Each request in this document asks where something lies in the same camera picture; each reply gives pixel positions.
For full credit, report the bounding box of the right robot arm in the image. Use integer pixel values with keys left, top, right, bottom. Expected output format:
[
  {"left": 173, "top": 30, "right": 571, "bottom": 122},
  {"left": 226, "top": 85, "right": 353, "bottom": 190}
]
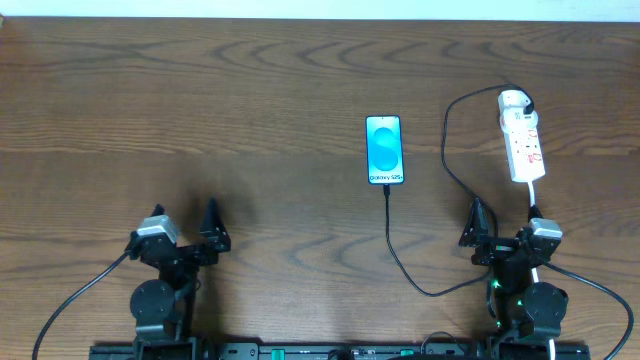
[{"left": 459, "top": 199, "right": 568, "bottom": 359}]

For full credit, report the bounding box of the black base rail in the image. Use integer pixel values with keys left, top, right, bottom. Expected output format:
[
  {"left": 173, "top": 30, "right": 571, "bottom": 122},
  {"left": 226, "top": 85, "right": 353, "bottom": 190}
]
[{"left": 89, "top": 340, "right": 591, "bottom": 360}]

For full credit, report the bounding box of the white power strip cord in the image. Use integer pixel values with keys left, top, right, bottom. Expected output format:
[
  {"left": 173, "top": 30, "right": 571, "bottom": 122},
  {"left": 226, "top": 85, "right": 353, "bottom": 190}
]
[{"left": 527, "top": 181, "right": 557, "bottom": 360}]

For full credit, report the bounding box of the white power strip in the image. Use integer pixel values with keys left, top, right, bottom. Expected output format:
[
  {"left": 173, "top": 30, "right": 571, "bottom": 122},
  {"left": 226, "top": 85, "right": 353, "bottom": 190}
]
[{"left": 498, "top": 89, "right": 545, "bottom": 183}]

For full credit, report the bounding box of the black USB charging cable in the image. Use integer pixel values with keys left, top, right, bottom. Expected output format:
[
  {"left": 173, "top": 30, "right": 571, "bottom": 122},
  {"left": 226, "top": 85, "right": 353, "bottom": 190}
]
[{"left": 382, "top": 82, "right": 536, "bottom": 298}]

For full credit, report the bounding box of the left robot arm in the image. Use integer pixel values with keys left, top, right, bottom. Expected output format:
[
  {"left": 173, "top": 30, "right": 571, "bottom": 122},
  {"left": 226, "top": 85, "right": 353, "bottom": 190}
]
[{"left": 126, "top": 199, "right": 231, "bottom": 359}]

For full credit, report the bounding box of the blue screen Samsung smartphone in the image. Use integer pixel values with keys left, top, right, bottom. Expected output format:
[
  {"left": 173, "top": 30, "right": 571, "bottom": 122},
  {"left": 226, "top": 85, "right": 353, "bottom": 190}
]
[{"left": 365, "top": 115, "right": 405, "bottom": 185}]

